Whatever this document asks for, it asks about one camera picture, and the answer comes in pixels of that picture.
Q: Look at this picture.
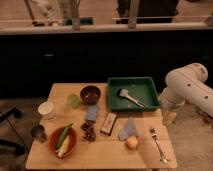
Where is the yellow apple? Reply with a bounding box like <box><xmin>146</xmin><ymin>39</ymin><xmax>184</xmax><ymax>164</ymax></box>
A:
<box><xmin>125</xmin><ymin>136</ymin><xmax>139</xmax><ymax>150</ymax></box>

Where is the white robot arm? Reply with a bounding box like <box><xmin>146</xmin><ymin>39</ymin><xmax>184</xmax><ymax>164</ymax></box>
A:
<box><xmin>159</xmin><ymin>63</ymin><xmax>213</xmax><ymax>126</ymax></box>

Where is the green cup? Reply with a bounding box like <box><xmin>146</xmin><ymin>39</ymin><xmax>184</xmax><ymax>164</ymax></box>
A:
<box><xmin>67</xmin><ymin>94</ymin><xmax>80</xmax><ymax>108</ymax></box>

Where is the white cup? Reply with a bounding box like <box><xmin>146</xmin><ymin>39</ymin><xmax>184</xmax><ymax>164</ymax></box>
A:
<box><xmin>37</xmin><ymin>101</ymin><xmax>55</xmax><ymax>120</ymax></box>

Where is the small rectangular box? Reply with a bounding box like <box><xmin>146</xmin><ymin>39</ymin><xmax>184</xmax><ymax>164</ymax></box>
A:
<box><xmin>100</xmin><ymin>113</ymin><xmax>117</xmax><ymax>135</ymax></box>

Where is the blue sponge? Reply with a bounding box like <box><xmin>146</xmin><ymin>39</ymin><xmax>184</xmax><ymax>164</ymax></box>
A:
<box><xmin>85</xmin><ymin>105</ymin><xmax>98</xmax><ymax>121</ymax></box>

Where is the purple bowl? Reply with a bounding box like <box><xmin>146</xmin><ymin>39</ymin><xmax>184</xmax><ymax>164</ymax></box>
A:
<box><xmin>80</xmin><ymin>85</ymin><xmax>101</xmax><ymax>105</ymax></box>

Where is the red bowl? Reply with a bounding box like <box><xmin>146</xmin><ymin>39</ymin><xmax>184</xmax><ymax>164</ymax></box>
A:
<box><xmin>48</xmin><ymin>127</ymin><xmax>77</xmax><ymax>159</ymax></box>

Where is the white spatula brush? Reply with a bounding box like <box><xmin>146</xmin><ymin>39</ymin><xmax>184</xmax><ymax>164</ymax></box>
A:
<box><xmin>118</xmin><ymin>89</ymin><xmax>145</xmax><ymax>108</ymax></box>

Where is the green plastic tray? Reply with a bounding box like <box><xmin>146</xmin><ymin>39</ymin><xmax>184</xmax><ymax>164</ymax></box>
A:
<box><xmin>107</xmin><ymin>77</ymin><xmax>160</xmax><ymax>112</ymax></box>

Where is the silver fork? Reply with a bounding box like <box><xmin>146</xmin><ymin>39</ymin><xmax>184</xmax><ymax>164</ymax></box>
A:
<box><xmin>149</xmin><ymin>127</ymin><xmax>169</xmax><ymax>164</ymax></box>

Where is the yellow corn cob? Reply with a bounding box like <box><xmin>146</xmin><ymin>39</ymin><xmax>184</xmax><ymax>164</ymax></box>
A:
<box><xmin>57</xmin><ymin>136</ymin><xmax>70</xmax><ymax>158</ymax></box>

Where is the blue triangular cloth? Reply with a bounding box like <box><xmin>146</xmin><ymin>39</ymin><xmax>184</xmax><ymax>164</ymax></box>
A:
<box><xmin>118</xmin><ymin>117</ymin><xmax>138</xmax><ymax>141</ymax></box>

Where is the dark grape bunch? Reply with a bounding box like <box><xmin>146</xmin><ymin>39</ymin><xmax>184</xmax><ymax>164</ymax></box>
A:
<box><xmin>81</xmin><ymin>121</ymin><xmax>96</xmax><ymax>142</ymax></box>

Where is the black chair base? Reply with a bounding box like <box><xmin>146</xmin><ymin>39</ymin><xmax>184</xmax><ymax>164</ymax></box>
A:
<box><xmin>0</xmin><ymin>107</ymin><xmax>27</xmax><ymax>156</ymax></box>

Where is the green cucumber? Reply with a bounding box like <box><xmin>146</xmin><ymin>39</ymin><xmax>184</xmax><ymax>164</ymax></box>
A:
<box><xmin>56</xmin><ymin>123</ymin><xmax>73</xmax><ymax>149</ymax></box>

